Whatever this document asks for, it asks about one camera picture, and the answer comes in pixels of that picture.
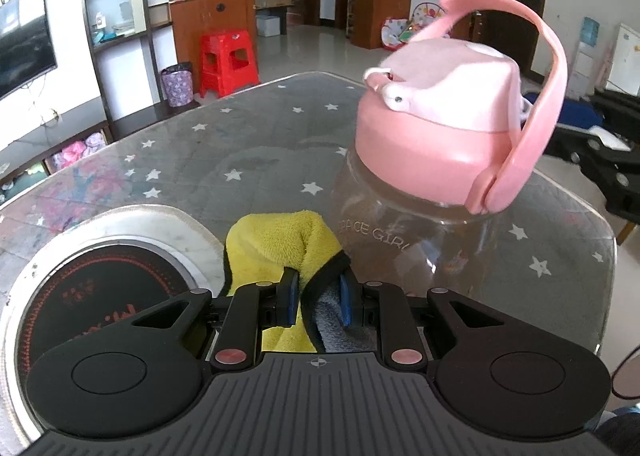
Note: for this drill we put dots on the wooden glass display cabinet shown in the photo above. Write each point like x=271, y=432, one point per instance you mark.
x=210, y=10

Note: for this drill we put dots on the red plastic stool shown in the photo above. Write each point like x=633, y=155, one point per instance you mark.
x=227, y=63

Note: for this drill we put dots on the white refrigerator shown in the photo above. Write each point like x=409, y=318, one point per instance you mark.
x=625, y=58

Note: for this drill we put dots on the clear bottle with pink lid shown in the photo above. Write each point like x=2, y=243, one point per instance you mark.
x=430, y=135

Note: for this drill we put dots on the grey star-printed table cover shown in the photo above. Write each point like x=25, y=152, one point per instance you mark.
x=240, y=145

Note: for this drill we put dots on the white storage box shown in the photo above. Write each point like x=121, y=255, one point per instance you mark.
x=268, y=25

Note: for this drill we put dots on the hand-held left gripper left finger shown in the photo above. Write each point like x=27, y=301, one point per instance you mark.
x=289, y=298

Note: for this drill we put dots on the black flat television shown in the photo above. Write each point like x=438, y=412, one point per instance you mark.
x=25, y=43

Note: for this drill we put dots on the round built-in induction cooker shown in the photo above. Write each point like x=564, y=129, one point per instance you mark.
x=100, y=276

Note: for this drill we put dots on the yellow and grey cleaning cloth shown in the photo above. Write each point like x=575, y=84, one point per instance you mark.
x=280, y=246

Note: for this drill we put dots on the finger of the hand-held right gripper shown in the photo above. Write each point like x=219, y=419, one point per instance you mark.
x=607, y=170
x=580, y=111

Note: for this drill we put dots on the dark-framed glass shelf unit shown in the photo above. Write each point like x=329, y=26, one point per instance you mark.
x=120, y=10

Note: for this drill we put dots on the purple patterned trash bin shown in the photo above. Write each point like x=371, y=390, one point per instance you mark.
x=177, y=85

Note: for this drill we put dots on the pink plush bundle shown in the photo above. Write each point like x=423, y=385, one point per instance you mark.
x=75, y=151

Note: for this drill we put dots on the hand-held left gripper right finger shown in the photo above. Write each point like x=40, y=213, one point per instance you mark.
x=348, y=298

